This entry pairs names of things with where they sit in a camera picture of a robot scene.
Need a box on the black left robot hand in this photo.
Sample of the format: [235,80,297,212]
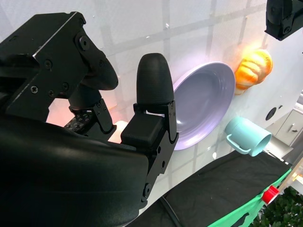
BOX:
[264,0,303,41]

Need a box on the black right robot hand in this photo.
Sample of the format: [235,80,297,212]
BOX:
[0,11,180,227]

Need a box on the pink plush doll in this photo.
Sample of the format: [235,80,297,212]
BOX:
[46,89,130,144]

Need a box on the purple plate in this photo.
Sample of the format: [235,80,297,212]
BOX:
[172,61,236,151]

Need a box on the orange toy pumpkin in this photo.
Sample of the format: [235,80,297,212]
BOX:
[234,49,273,96]

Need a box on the grey metal cabinet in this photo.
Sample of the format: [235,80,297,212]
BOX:
[272,89,303,166]

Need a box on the light blue mug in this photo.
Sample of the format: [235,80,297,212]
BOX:
[224,117,273,157]

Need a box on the black cloth backdrop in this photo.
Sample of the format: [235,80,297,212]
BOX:
[125,150,291,227]

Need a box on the red cap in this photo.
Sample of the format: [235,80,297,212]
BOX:
[262,185,280,204]

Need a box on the green cloth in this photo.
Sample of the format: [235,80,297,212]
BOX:
[222,168,292,227]

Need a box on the green artificial plant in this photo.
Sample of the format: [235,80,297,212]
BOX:
[252,186,303,227]

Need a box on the black cable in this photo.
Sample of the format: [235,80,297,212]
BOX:
[159,195,183,227]

